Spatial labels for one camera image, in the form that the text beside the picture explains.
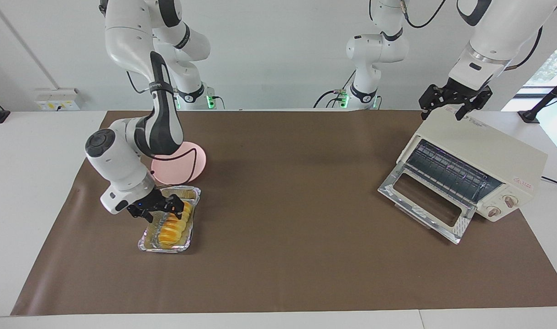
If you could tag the metal oven rack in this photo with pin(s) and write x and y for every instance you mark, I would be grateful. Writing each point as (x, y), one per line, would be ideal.
(447, 171)

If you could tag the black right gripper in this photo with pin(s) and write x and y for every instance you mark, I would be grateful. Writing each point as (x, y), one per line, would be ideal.
(153, 203)

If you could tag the white wall socket box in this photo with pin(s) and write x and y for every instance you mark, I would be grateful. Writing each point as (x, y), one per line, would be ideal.
(59, 99)

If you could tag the pink round plate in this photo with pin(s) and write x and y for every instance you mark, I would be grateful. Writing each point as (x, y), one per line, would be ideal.
(187, 170)

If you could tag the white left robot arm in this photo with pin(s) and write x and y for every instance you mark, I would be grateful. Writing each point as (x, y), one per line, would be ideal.
(502, 27)

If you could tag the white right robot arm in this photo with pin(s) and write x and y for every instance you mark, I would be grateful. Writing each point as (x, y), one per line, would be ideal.
(118, 160)

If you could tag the brown table mat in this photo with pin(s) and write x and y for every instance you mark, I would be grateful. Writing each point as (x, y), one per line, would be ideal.
(306, 265)

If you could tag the small oven knob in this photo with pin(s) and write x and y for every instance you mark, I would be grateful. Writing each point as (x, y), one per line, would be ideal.
(493, 211)

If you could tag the aluminium foil tray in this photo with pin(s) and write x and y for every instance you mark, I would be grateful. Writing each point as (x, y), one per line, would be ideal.
(147, 242)

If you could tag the large oven knob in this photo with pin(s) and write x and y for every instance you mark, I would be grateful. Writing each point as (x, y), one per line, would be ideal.
(510, 201)

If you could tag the cream toaster oven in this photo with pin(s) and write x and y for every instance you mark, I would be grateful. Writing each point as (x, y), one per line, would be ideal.
(479, 141)

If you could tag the glass oven door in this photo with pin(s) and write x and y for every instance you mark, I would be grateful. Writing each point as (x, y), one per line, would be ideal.
(397, 185)

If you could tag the yellow sliced bread loaf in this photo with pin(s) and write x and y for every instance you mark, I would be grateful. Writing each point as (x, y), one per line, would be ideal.
(171, 233)

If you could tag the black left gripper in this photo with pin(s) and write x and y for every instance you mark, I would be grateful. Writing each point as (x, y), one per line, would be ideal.
(456, 91)

